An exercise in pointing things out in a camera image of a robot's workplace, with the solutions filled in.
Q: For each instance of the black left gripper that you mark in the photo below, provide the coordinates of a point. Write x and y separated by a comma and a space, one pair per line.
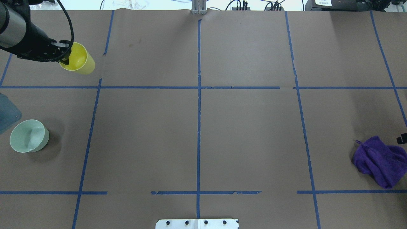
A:
36, 42

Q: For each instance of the yellow plastic cup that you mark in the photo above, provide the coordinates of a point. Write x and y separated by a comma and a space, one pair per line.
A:
79, 60

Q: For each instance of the purple cloth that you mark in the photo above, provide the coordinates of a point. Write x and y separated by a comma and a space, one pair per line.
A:
386, 164

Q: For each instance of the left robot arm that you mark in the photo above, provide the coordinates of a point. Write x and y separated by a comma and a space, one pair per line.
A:
21, 37

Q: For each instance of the pale green bowl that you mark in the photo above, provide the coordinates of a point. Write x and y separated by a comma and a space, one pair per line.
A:
29, 136

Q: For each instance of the white mounting plate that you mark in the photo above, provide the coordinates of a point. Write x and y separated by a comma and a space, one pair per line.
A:
197, 224

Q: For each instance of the black device with label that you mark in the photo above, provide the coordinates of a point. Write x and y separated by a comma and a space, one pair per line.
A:
338, 5

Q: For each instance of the grey aluminium post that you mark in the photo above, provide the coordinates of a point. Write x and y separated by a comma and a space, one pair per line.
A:
198, 7

